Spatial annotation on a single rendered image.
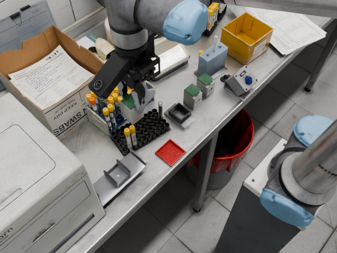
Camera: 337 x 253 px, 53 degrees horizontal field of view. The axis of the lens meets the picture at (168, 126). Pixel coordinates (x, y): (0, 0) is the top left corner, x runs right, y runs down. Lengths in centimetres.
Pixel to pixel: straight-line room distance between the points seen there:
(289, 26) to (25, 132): 108
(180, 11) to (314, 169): 36
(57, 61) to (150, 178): 53
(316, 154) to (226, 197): 134
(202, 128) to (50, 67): 55
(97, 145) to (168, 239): 90
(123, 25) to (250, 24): 78
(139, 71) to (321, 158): 40
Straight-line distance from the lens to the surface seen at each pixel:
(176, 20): 58
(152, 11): 60
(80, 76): 118
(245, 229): 126
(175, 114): 110
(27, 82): 121
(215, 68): 121
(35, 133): 77
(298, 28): 148
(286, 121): 230
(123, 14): 64
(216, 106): 115
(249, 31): 138
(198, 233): 186
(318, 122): 86
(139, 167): 97
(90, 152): 106
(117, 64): 74
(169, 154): 103
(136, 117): 87
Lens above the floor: 177
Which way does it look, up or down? 56 degrees down
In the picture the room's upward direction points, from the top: straight up
